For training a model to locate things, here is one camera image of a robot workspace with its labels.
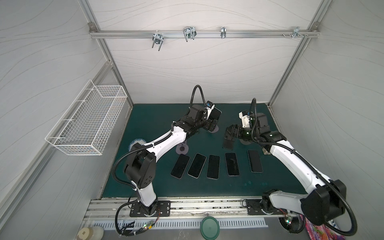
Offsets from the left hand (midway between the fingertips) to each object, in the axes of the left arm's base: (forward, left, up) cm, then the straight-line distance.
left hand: (212, 114), depth 85 cm
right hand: (-7, -11, -1) cm, 13 cm away
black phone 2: (-23, +9, -20) cm, 32 cm away
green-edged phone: (-26, -1, -20) cm, 33 cm away
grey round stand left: (-11, +18, -22) cm, 31 cm away
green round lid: (-52, +3, -12) cm, 54 cm away
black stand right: (-6, -12, -23) cm, 27 cm away
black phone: (+6, -3, -7) cm, 10 cm away
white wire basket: (-18, +61, +9) cm, 64 cm away
